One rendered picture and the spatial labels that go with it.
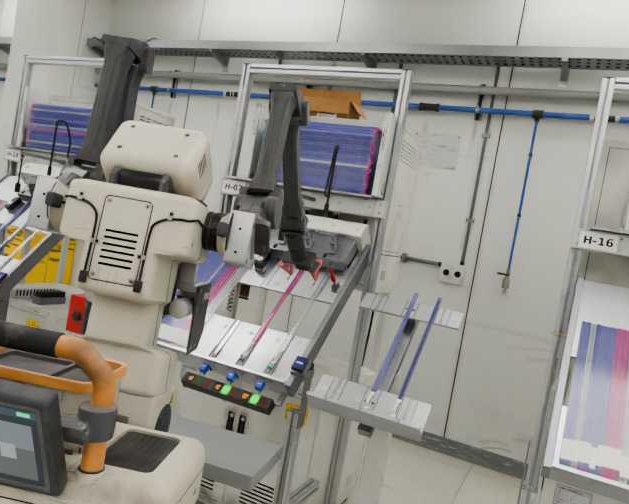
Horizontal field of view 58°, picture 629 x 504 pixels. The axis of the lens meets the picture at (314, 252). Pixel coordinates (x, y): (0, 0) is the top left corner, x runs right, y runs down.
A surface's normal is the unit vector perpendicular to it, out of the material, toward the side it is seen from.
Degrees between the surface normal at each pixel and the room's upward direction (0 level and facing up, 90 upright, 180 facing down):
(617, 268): 90
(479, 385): 90
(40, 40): 90
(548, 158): 90
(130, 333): 82
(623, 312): 45
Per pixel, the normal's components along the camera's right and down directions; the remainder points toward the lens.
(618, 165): -0.42, -0.04
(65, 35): 0.89, 0.17
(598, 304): -0.17, -0.73
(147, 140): 0.05, -0.65
